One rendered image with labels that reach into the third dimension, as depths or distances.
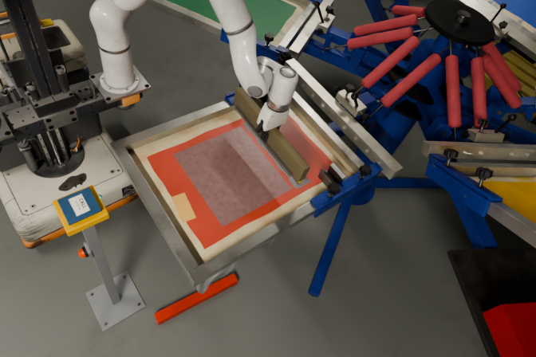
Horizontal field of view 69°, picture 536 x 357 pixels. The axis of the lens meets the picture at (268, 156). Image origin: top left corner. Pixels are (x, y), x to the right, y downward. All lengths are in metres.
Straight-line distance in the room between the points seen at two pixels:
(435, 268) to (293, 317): 0.98
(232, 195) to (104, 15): 0.69
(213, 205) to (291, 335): 1.09
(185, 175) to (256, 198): 0.26
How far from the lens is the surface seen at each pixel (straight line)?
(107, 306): 2.25
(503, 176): 1.66
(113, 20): 1.25
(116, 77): 1.39
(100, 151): 2.36
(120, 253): 2.34
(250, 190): 1.41
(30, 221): 2.21
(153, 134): 1.49
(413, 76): 1.79
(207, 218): 1.33
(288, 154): 1.31
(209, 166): 1.45
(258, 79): 1.13
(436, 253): 2.81
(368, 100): 1.75
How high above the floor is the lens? 2.13
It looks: 51 degrees down
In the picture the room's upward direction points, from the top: 17 degrees clockwise
